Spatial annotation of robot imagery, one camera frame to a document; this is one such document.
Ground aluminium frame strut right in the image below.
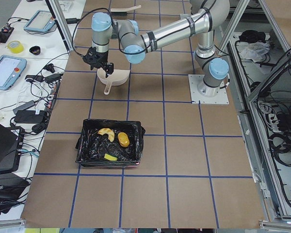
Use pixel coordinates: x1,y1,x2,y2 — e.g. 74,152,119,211
214,0,260,56

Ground green yellow sponge piece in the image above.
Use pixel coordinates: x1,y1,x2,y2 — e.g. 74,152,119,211
104,153,118,161

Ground yellow tape roll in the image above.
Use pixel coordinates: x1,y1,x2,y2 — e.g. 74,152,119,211
7,40,24,54

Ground blue teach pendant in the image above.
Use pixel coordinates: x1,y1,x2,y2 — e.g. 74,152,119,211
0,55,27,90
23,10,55,34

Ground white power strip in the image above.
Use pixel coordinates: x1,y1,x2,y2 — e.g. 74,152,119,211
258,100,281,133

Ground aluminium frame strut left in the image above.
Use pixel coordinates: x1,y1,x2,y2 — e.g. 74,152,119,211
45,0,73,52

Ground black power brick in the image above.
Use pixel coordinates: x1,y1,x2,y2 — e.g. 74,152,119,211
14,110,47,124

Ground aluminium frame strut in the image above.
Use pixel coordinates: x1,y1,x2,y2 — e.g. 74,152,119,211
45,0,73,52
214,0,260,56

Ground white crumpled cloth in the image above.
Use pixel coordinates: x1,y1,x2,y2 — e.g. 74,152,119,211
240,42,270,62

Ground yellow potato-shaped toy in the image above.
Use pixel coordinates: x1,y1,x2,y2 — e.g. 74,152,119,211
117,132,130,148

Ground white hand brush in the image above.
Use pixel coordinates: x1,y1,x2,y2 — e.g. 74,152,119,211
110,5,142,16

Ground blue teach pendant near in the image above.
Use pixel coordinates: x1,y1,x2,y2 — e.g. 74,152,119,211
0,55,27,90

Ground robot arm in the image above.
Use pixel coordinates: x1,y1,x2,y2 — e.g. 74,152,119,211
82,0,230,76

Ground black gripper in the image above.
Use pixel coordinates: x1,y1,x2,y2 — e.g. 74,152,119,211
82,47,114,78

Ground beige plastic dustpan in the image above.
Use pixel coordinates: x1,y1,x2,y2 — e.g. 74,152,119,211
97,68,130,95

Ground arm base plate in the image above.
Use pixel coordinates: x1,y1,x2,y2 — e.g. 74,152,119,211
188,74,229,105

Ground black laptop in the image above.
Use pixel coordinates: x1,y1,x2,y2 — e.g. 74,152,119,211
0,124,24,174

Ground blue teach pendant far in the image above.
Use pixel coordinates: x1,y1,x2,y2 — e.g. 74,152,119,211
23,10,55,34

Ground pink bin with black liner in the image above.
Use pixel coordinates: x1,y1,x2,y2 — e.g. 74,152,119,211
76,119,146,167

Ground black coiled cables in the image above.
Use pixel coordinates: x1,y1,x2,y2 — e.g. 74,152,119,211
268,131,291,168

